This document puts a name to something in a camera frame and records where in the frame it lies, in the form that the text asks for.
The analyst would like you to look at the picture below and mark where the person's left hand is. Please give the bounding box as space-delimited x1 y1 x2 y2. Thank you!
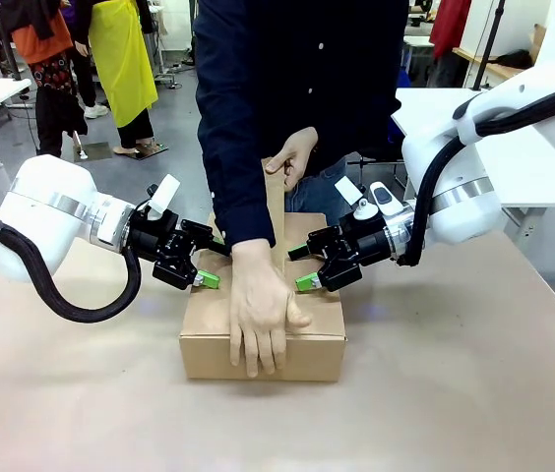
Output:
264 126 320 193

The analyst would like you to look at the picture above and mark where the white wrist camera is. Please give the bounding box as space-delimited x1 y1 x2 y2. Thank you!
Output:
147 174 182 220
334 177 363 204

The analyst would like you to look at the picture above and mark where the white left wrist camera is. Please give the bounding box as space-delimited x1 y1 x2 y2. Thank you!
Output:
147 174 182 220

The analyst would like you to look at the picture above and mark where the person in dark navy shirt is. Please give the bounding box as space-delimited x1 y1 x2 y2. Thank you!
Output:
192 0 409 250

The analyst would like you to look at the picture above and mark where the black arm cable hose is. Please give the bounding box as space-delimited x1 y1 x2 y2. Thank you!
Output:
0 206 143 325
395 76 555 269

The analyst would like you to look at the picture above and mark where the person in orange top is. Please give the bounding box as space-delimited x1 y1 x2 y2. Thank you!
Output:
0 0 90 159

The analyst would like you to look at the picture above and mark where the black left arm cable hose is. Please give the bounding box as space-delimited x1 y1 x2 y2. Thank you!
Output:
0 206 143 325

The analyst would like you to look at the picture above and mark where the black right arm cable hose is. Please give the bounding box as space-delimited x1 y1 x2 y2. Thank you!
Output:
395 76 555 269

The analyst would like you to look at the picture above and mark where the person's right hand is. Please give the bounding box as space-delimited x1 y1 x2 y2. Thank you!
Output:
227 239 313 380

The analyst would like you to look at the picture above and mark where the person's right forearm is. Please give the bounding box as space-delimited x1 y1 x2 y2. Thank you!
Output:
206 147 278 250

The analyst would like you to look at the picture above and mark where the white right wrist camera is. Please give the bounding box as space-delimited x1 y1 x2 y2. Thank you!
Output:
334 177 363 204

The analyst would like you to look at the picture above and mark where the black floor plate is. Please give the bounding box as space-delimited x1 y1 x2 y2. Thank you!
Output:
129 141 169 159

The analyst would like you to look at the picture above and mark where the brown cardboard box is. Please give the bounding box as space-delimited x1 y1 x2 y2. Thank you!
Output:
178 156 348 383

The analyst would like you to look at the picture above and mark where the black bag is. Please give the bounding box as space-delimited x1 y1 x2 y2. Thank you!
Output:
495 48 537 71

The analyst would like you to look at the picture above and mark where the white metal stand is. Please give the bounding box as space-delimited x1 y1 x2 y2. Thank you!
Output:
152 27 183 91

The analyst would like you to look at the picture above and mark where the black tripod pole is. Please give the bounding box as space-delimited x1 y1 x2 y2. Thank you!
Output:
471 0 508 92

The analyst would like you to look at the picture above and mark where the person in yellow apron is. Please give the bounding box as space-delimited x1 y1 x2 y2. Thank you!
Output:
68 0 159 156

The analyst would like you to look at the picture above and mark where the red hanging garment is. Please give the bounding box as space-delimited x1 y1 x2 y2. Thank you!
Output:
428 0 473 61

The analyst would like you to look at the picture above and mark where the wooden top desk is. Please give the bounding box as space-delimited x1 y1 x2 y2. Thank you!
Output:
452 46 529 83

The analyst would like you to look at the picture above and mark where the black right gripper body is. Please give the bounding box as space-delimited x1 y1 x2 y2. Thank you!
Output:
325 224 401 267

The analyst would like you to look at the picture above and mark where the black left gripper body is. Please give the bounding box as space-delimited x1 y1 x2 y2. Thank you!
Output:
128 209 196 267

